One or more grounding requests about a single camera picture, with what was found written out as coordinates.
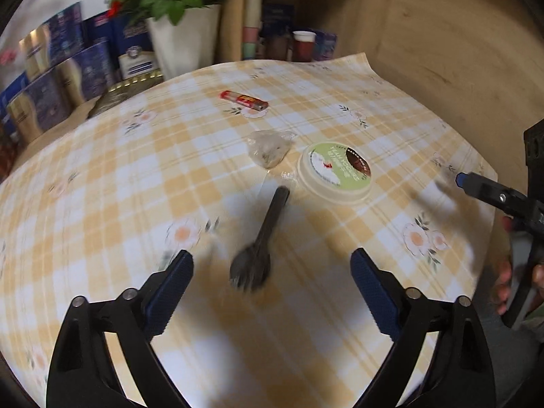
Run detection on green noodle cup lid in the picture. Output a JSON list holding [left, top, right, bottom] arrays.
[[297, 141, 373, 205]]

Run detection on stacked pastel paper cups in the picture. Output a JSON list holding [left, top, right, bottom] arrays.
[[242, 0, 262, 60]]

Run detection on white flower pot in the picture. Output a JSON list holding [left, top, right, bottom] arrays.
[[147, 5, 220, 80]]

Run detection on clear plastic wrapper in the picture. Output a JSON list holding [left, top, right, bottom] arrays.
[[245, 130, 297, 170]]

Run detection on wooden shelf unit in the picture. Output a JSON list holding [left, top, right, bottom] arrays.
[[218, 0, 397, 65]]

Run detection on black plastic fork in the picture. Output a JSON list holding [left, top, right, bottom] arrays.
[[229, 186, 290, 292]]

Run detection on yellow plaid tablecloth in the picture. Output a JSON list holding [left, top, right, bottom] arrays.
[[1, 54, 496, 407]]

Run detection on person right hand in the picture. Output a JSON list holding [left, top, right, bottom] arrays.
[[492, 215, 544, 317]]

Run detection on red paper cup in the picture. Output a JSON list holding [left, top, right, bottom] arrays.
[[292, 31, 316, 63]]

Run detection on small red lighter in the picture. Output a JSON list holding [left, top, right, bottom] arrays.
[[219, 90, 268, 112]]

